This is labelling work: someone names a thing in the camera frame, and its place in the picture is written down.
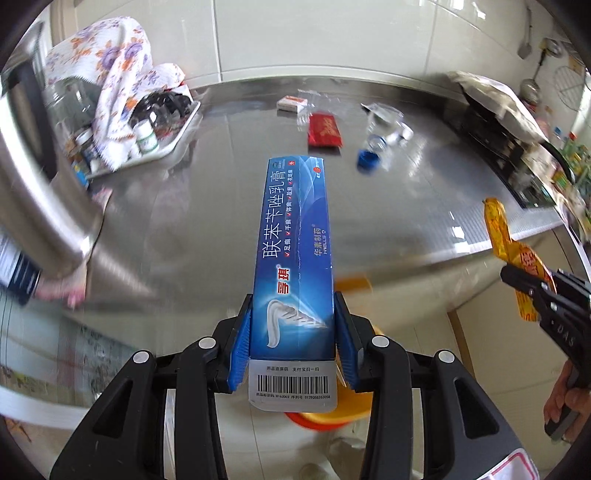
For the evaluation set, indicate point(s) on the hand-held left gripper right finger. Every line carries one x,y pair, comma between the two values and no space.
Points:
346,341

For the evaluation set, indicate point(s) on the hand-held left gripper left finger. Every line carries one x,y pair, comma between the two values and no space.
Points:
240,341

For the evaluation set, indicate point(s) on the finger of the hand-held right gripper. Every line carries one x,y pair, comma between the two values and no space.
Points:
526,281
551,316

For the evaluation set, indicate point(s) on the gold foil snack wrapper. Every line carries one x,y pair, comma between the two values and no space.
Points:
501,230

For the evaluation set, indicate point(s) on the orange plastic bin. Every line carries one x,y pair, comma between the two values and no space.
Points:
323,417

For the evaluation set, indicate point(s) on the blue cardboard ointment box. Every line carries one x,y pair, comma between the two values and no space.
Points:
295,258

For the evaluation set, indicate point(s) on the clear plastic blister tray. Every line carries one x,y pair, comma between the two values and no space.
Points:
323,104

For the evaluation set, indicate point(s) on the small white orange box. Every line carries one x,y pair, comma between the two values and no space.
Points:
292,103

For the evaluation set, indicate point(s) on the person's right hand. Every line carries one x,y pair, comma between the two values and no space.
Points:
565,406

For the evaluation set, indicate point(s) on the black gas stove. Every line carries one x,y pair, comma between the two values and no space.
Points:
503,152

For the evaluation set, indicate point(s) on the pink cloth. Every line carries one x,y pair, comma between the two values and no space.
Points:
64,290

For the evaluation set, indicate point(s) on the blue bottle cap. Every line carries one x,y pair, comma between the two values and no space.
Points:
368,160

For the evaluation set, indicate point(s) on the clear plastic bottle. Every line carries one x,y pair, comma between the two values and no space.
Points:
383,127

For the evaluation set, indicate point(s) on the red foil packet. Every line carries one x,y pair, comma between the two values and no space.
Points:
325,130

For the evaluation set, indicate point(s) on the white plastic tray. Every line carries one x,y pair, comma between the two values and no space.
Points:
178,131

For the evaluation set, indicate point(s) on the white medicine bottle green label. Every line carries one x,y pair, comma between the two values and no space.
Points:
147,138

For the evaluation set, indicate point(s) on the blue white labelled container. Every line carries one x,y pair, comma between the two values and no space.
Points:
16,270

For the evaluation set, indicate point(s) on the stainless steel pot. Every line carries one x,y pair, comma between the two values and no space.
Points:
41,184

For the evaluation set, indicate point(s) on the clear glass jar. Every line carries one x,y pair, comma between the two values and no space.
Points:
69,104

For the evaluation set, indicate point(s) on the floral patterned cloth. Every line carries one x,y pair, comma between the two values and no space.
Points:
120,60

